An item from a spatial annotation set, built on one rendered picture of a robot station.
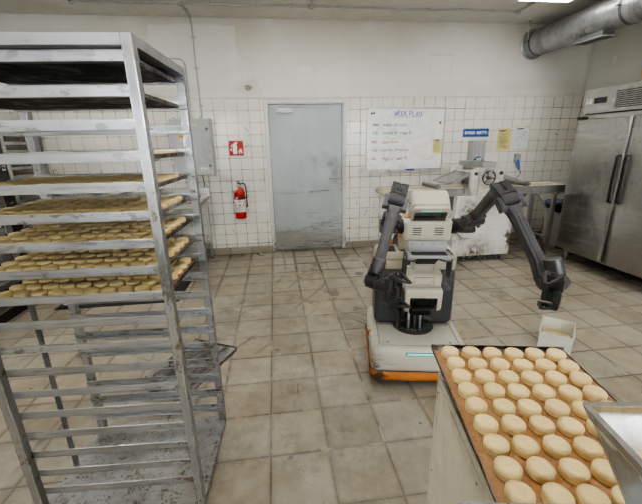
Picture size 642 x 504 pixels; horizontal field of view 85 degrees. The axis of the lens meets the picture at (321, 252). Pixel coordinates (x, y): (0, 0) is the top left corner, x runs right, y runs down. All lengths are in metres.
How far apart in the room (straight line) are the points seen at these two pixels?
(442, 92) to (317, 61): 1.77
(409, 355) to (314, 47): 4.04
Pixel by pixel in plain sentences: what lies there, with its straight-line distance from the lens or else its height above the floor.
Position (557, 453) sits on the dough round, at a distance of 0.95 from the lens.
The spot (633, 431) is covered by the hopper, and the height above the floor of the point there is 1.30.
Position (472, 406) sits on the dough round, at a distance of 0.99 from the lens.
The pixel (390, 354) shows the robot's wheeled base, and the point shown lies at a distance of 2.36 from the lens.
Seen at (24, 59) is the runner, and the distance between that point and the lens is 1.36.
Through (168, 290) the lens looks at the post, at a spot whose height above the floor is 1.08.
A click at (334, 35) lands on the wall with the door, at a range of 5.28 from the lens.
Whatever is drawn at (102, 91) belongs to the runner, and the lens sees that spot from 1.26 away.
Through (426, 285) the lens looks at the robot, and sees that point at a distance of 2.26.
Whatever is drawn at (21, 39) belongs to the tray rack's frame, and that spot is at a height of 1.80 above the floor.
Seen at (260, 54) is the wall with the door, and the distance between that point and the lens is 5.16.
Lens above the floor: 1.53
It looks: 17 degrees down
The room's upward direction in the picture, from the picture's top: 1 degrees counter-clockwise
